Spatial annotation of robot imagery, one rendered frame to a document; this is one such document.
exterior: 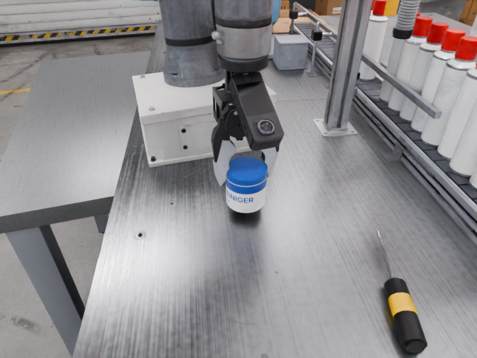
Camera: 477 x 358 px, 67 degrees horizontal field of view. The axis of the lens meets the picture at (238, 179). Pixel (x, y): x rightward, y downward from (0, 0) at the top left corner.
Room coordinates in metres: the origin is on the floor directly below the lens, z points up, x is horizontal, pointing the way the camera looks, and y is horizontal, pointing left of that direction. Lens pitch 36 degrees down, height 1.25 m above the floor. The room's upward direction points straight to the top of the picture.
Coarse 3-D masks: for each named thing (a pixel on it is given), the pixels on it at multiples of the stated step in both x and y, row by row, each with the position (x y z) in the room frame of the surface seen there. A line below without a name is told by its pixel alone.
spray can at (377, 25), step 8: (376, 0) 1.00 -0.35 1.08; (384, 0) 0.99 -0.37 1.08; (376, 8) 0.99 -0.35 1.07; (384, 8) 0.99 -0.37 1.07; (376, 16) 0.99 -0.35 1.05; (384, 16) 0.99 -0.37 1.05; (368, 24) 0.99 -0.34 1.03; (376, 24) 0.98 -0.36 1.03; (384, 24) 0.98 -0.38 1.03; (368, 32) 0.99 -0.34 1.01; (376, 32) 0.98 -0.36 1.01; (384, 32) 0.98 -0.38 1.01; (368, 40) 0.98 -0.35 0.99; (376, 40) 0.98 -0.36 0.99; (368, 48) 0.98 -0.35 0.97; (376, 48) 0.98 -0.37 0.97; (368, 56) 0.98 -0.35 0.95; (376, 56) 0.98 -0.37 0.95; (360, 64) 0.99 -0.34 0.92; (360, 72) 0.99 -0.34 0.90; (368, 72) 0.98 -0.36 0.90; (368, 80) 0.98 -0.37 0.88
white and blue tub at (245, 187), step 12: (240, 168) 0.48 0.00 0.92; (252, 168) 0.48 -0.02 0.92; (264, 168) 0.48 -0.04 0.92; (228, 180) 0.47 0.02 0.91; (240, 180) 0.45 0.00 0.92; (252, 180) 0.45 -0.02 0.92; (264, 180) 0.47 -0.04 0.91; (228, 192) 0.47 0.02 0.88; (240, 192) 0.45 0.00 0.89; (252, 192) 0.45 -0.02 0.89; (264, 192) 0.47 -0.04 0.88; (228, 204) 0.47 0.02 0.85; (240, 204) 0.45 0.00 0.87; (252, 204) 0.45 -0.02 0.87
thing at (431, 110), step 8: (304, 8) 1.55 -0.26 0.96; (312, 16) 1.40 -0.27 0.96; (320, 24) 1.30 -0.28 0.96; (328, 32) 1.22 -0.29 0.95; (368, 64) 0.90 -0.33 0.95; (376, 64) 0.87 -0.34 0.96; (384, 72) 0.82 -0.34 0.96; (392, 80) 0.78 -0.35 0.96; (400, 88) 0.74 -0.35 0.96; (408, 88) 0.72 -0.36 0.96; (408, 96) 0.70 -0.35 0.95; (416, 96) 0.68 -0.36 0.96; (416, 104) 0.67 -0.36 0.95; (424, 104) 0.64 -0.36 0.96; (432, 112) 0.62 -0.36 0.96; (440, 112) 0.61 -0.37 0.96
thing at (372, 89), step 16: (304, 32) 1.51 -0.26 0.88; (320, 48) 1.29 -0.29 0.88; (368, 96) 0.87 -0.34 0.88; (384, 112) 0.78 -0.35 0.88; (400, 128) 0.70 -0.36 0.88; (416, 144) 0.63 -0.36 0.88; (432, 160) 0.57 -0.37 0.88; (448, 160) 0.57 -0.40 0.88; (448, 176) 0.52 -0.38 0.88; (464, 192) 0.47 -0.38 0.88
